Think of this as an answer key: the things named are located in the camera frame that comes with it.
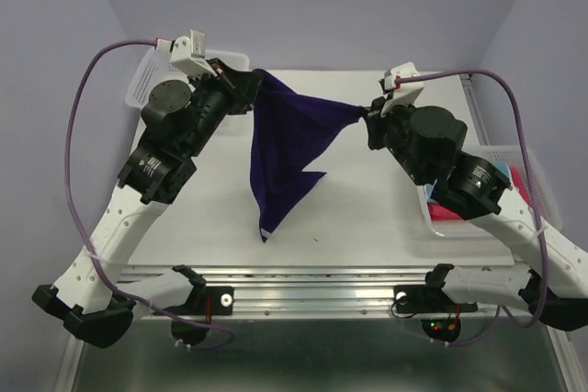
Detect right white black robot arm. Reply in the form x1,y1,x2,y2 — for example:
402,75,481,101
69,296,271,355
364,97,587,331

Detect pink towel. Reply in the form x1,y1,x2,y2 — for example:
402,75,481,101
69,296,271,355
427,164,531,221

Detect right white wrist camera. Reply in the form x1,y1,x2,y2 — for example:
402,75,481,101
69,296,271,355
379,62,424,117

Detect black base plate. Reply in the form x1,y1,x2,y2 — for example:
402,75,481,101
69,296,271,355
394,285,479,315
152,286,234,316

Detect light blue towel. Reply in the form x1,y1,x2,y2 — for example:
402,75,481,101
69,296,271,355
423,162,512,204

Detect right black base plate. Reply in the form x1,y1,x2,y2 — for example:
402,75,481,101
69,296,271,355
394,285,479,315

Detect white source basket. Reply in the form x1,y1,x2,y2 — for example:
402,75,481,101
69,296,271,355
125,49,251,136

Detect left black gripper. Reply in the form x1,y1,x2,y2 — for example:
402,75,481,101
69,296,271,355
187,57,266,156

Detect white target basket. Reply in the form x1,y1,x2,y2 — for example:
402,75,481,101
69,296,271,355
416,145,562,240

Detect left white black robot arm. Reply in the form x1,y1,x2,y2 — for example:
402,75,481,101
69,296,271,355
32,59,263,348

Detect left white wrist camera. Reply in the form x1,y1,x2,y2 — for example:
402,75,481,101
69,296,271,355
155,29,217,77

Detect purple towel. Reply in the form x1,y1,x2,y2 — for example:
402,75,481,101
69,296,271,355
250,69,365,242

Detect aluminium mounting rail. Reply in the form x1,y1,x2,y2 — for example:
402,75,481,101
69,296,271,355
75,264,566,319

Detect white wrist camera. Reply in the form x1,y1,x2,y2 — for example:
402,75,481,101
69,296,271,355
379,62,424,117
155,29,217,77

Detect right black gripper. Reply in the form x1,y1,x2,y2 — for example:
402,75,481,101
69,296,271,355
360,93,426,185

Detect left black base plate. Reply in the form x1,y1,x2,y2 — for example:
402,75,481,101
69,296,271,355
152,286,234,316

